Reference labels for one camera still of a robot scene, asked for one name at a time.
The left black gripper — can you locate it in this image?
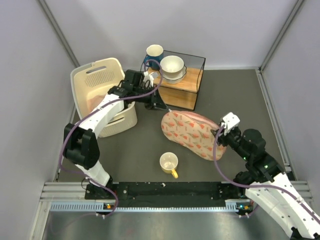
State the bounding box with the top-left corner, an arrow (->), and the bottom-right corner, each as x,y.
132,83 -> 169,111

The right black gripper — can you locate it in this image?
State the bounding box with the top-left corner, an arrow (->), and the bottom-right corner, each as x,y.
210,125 -> 251,161

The floral bra laundry bag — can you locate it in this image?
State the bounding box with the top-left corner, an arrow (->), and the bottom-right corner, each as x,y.
161,110 -> 219,161

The pink bra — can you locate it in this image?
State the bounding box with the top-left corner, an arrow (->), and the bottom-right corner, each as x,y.
87,94 -> 106,113

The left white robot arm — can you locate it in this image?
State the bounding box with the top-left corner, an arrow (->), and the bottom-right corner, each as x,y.
60,70 -> 169,199

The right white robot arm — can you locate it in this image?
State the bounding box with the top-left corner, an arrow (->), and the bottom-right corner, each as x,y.
212,112 -> 320,240

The cream plastic laundry basket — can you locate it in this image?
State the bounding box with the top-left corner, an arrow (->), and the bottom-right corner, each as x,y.
70,57 -> 138,138

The white scalloped plate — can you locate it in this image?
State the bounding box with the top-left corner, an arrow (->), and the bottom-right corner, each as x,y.
162,66 -> 187,84

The white ceramic bowl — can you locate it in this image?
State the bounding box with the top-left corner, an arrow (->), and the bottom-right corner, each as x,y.
160,55 -> 185,79

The blue ceramic mug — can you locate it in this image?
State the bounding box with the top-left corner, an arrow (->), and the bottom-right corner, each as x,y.
143,44 -> 164,71

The yellow ceramic mug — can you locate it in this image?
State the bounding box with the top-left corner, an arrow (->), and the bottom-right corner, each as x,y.
159,152 -> 179,179

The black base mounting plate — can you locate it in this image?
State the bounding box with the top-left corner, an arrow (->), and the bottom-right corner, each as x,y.
84,181 -> 251,202

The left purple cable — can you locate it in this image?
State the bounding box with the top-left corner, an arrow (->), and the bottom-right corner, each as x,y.
58,59 -> 164,218

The black wire wooden shelf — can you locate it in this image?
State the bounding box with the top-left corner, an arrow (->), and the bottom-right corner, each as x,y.
147,49 -> 206,110

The grey slotted cable duct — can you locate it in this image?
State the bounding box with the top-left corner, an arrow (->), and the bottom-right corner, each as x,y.
49,199 -> 253,213

